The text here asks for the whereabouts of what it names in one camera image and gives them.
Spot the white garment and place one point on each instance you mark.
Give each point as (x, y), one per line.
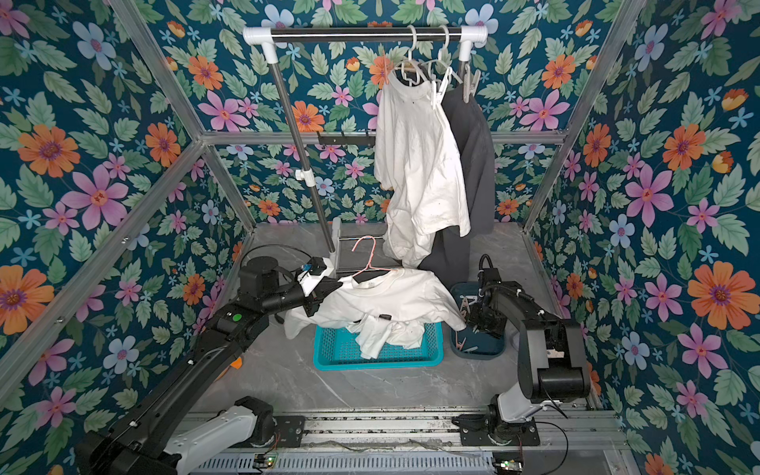
(416, 156)
(393, 308)

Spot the white steel clothes rack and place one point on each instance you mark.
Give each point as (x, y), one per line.
(299, 119)

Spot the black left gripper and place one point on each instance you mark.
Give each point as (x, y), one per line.
(314, 298)

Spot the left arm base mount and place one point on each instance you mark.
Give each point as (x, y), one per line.
(276, 431)

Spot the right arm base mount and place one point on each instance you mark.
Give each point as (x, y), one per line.
(480, 430)

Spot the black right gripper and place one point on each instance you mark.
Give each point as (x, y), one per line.
(475, 318)

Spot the black wall hook rail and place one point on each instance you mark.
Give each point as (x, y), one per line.
(346, 139)

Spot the dark grey t-shirt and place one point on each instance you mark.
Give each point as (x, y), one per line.
(449, 258)

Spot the teal laundry basket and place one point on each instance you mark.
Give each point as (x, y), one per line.
(337, 350)

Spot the pink wire hanger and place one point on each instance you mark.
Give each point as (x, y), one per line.
(364, 252)

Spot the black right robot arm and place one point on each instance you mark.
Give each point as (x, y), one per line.
(552, 362)

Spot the white plastic hanger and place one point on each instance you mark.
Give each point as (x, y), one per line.
(408, 70)
(440, 66)

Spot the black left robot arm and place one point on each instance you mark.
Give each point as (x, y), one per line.
(145, 440)

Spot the dark teal clothespin tray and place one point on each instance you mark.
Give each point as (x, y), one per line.
(472, 343)

